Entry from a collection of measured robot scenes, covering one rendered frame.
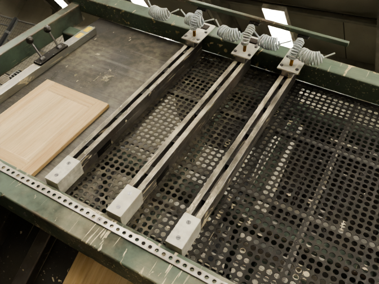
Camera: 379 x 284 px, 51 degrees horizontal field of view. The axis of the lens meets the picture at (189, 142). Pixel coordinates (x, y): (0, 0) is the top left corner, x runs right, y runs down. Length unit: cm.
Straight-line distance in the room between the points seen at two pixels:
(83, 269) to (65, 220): 28
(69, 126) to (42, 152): 17
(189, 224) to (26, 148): 77
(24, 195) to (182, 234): 59
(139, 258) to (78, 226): 24
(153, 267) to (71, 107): 89
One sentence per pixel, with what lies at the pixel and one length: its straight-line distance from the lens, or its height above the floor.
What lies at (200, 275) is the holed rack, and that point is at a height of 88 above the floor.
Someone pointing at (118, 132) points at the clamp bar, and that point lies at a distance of 167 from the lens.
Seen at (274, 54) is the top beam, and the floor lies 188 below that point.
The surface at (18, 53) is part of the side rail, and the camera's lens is 234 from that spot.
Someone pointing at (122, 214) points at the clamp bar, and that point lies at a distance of 136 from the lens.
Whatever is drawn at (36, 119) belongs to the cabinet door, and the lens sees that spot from 185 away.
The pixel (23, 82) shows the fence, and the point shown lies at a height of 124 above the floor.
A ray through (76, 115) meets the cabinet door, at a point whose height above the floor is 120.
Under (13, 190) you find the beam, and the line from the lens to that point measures 156.
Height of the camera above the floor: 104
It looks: 9 degrees up
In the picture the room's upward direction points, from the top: 26 degrees clockwise
